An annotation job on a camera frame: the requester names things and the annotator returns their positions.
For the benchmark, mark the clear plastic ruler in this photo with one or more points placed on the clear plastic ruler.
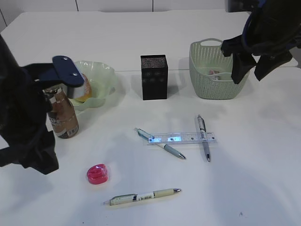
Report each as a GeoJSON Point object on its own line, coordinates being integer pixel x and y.
{"type": "Point", "coordinates": [182, 138]}

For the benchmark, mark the pink pencil sharpener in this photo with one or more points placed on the pink pencil sharpener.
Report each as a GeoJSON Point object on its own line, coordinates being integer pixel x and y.
{"type": "Point", "coordinates": [98, 174]}

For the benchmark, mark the teal white pen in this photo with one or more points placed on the teal white pen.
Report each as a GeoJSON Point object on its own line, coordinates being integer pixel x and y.
{"type": "Point", "coordinates": [148, 137]}

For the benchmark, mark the black pen holder box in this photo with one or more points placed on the black pen holder box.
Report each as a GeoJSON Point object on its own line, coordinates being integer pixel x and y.
{"type": "Point", "coordinates": [154, 71]}

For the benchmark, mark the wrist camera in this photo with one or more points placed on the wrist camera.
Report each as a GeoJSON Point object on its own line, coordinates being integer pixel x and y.
{"type": "Point", "coordinates": [240, 5]}
{"type": "Point", "coordinates": [63, 71]}

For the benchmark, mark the sesame bread roll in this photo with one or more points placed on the sesame bread roll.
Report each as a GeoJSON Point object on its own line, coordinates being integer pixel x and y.
{"type": "Point", "coordinates": [87, 90]}

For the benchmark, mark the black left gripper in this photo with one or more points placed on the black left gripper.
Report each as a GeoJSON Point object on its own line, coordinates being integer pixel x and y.
{"type": "Point", "coordinates": [23, 112]}

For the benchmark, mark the green woven plastic basket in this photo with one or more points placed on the green woven plastic basket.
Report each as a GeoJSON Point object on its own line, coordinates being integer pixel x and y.
{"type": "Point", "coordinates": [206, 55]}

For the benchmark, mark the large paper ball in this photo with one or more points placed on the large paper ball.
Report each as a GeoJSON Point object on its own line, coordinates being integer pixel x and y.
{"type": "Point", "coordinates": [214, 75]}

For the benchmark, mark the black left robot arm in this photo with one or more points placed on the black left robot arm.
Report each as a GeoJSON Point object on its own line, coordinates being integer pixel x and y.
{"type": "Point", "coordinates": [23, 112]}

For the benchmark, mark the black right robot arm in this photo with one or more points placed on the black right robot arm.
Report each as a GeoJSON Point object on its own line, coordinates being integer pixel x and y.
{"type": "Point", "coordinates": [273, 12]}

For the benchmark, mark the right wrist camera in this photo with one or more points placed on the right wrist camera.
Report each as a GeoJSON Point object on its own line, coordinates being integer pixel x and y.
{"type": "Point", "coordinates": [240, 5]}

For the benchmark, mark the green ruffled glass plate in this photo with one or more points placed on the green ruffled glass plate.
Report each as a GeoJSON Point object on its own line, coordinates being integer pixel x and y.
{"type": "Point", "coordinates": [102, 79]}

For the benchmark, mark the grey white pen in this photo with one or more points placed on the grey white pen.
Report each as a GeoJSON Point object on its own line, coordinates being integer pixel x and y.
{"type": "Point", "coordinates": [202, 128]}

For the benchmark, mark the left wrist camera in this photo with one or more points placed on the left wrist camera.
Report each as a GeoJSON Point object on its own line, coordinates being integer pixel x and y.
{"type": "Point", "coordinates": [63, 71]}

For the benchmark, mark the cream white pen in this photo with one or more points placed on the cream white pen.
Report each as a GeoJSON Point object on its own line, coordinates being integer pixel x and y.
{"type": "Point", "coordinates": [128, 198]}

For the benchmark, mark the brown drink bottle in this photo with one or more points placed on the brown drink bottle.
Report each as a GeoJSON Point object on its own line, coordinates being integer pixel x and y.
{"type": "Point", "coordinates": [62, 116]}

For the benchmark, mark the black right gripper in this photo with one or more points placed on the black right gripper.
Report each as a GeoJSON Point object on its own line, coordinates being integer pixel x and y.
{"type": "Point", "coordinates": [271, 42]}

